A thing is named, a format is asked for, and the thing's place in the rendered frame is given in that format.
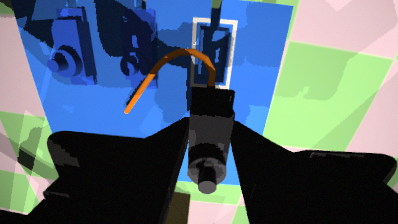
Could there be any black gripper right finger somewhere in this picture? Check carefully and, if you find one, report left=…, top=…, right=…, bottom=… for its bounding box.
left=231, top=121, right=397, bottom=224

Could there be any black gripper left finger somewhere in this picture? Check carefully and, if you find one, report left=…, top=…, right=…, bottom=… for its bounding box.
left=47, top=117, right=189, bottom=224

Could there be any black micro servo with orange cable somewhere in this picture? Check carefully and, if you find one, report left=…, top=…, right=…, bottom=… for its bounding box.
left=124, top=48, right=236, bottom=194

